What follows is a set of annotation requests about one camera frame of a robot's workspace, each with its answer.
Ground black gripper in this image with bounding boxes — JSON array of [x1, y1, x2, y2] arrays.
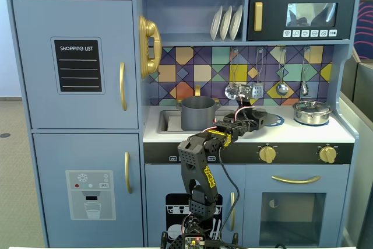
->
[[232, 108, 268, 134]]

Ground gray round lid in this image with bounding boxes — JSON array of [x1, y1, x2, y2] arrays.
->
[[263, 113, 285, 127]]

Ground black robot base with board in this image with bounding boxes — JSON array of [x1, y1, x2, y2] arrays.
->
[[160, 227, 241, 249]]

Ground shiny steel pot lid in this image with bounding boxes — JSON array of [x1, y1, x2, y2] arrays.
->
[[293, 100, 333, 113]]

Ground metal slotted spatula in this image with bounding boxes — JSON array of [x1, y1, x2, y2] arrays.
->
[[251, 47, 266, 99]]

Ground metal ladle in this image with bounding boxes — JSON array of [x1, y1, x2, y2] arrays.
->
[[276, 47, 290, 97]]

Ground gold stove knob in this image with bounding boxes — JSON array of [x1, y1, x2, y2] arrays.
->
[[318, 145, 339, 164], [259, 145, 277, 164]]

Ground metal spoon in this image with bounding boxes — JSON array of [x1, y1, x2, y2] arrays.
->
[[300, 47, 311, 96]]

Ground gray pot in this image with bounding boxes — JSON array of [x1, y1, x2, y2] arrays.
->
[[175, 96, 221, 131]]

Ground blue oven door with window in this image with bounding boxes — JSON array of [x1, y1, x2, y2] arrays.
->
[[245, 164, 351, 247]]

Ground gray sink basin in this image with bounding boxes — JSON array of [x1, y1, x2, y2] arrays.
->
[[157, 109, 234, 135]]

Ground white toy plate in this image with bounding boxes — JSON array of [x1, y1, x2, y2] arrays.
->
[[229, 5, 244, 41], [210, 5, 224, 41], [219, 5, 234, 41]]

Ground gray partition panel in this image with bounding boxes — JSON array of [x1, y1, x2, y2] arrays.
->
[[339, 47, 373, 249]]

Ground black microwave door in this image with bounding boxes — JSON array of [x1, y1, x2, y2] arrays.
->
[[247, 0, 357, 42]]

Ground dishwasher door with dish print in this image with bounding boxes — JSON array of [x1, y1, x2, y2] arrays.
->
[[145, 164, 246, 247]]

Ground gold toy telephone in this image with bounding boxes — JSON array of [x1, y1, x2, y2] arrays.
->
[[138, 15, 163, 80]]

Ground blue toy kitchen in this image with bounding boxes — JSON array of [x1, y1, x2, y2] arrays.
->
[[5, 0, 362, 248]]

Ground black shopping list chalkboard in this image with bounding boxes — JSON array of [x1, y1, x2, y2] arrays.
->
[[54, 39, 103, 93]]

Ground blue freezer door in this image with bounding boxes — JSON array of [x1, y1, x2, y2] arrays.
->
[[32, 132, 144, 248]]

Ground blue fridge door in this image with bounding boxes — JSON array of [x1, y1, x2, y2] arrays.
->
[[12, 0, 139, 130]]

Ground red and white wire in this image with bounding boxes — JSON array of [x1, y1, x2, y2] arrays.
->
[[232, 96, 256, 122]]

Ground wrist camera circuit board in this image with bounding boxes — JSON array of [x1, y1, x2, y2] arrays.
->
[[238, 83, 253, 100]]

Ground gold oven door handle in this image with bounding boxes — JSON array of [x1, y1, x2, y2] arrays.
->
[[271, 174, 322, 185]]

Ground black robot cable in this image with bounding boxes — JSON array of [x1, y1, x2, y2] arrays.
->
[[217, 143, 237, 246]]

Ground gold dishwasher door handle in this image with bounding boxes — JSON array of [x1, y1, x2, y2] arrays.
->
[[230, 191, 237, 232]]

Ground gold microwave handle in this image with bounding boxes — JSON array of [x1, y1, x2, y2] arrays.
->
[[254, 1, 263, 32]]

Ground gold fridge door handle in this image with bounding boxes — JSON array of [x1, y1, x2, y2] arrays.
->
[[119, 62, 128, 112]]

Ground gold freezer door handle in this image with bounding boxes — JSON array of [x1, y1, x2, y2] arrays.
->
[[124, 152, 133, 195]]

